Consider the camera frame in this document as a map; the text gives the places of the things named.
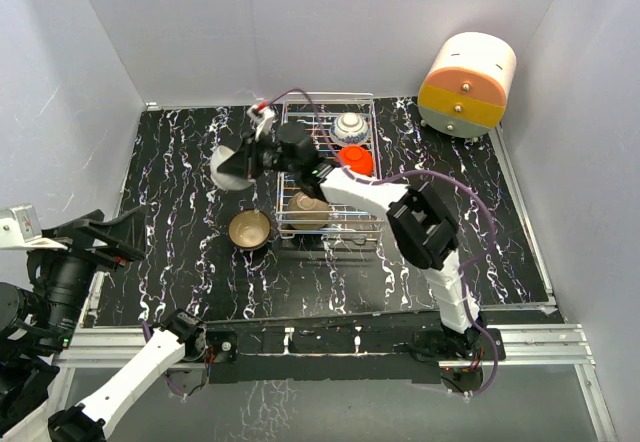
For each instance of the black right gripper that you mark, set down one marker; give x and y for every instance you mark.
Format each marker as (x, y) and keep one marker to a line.
(244, 160)

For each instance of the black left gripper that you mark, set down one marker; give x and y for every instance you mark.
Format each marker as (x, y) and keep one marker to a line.
(125, 236)

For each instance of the white bowl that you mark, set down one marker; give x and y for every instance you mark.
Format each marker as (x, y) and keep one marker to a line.
(222, 180)

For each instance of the tan bowl with brown rim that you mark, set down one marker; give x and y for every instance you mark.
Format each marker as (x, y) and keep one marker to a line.
(250, 229)

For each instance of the black bowl with beige outside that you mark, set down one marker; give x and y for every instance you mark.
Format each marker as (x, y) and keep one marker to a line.
(307, 209)

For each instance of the blue floral porcelain bowl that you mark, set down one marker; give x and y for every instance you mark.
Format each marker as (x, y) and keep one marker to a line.
(350, 129)

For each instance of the red bowl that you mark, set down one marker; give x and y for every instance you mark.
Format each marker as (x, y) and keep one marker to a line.
(358, 159)

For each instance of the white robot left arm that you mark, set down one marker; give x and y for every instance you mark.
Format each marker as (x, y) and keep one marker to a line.
(26, 373)

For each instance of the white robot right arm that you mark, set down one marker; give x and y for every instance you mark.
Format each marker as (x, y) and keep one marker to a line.
(425, 231)

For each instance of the round mini drawer cabinet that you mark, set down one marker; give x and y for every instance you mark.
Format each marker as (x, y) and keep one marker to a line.
(466, 90)

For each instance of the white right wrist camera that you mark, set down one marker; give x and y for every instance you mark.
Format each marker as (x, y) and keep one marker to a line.
(263, 117)

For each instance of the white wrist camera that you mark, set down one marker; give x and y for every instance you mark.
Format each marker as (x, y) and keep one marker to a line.
(20, 230)
(263, 117)

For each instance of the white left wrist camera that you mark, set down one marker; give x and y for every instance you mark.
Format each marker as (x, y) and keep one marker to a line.
(20, 230)

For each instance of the white wire dish rack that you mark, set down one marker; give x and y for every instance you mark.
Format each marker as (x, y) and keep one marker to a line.
(316, 112)

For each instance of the aluminium frame rail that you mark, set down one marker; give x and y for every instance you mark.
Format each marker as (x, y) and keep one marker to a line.
(524, 345)

